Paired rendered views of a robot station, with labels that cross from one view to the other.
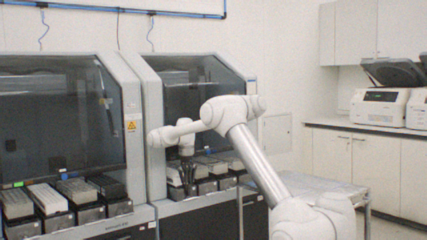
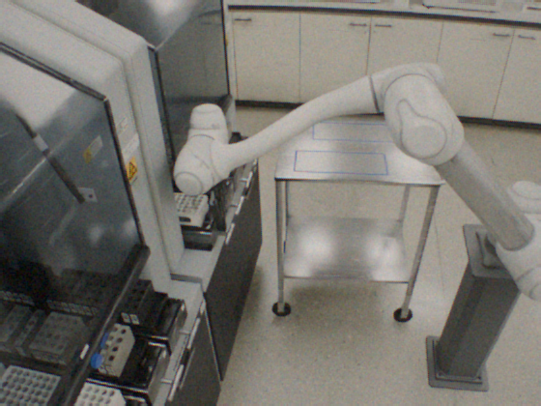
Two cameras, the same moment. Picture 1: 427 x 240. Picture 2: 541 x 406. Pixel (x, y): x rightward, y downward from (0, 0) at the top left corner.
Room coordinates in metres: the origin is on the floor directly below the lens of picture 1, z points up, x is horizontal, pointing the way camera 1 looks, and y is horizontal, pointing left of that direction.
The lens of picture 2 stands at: (1.34, 0.84, 1.79)
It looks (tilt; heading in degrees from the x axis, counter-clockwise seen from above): 38 degrees down; 316
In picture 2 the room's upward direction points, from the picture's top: 1 degrees counter-clockwise
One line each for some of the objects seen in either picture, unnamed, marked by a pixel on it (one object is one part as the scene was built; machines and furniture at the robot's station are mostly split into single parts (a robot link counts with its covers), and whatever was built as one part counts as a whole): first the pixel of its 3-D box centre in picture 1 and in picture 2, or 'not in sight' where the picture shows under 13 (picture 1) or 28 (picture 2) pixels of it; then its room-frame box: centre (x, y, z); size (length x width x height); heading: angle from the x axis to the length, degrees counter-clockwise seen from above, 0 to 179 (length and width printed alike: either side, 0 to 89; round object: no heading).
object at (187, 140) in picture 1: (183, 131); (208, 133); (2.29, 0.19, 1.14); 0.13 x 0.11 x 0.16; 129
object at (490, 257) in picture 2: not in sight; (505, 241); (1.59, -0.47, 0.73); 0.22 x 0.18 x 0.06; 126
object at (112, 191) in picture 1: (114, 191); (143, 303); (2.14, 0.57, 0.85); 0.12 x 0.02 x 0.06; 126
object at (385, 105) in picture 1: (391, 91); not in sight; (4.07, -1.74, 1.22); 0.62 x 0.56 x 0.64; 124
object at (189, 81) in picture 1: (187, 101); (127, 52); (2.70, 0.19, 1.28); 0.61 x 0.51 x 0.63; 126
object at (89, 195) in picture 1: (85, 197); (120, 351); (2.05, 0.69, 0.85); 0.12 x 0.02 x 0.06; 127
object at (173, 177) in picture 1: (170, 177); (161, 208); (2.45, 0.30, 0.83); 0.30 x 0.10 x 0.06; 36
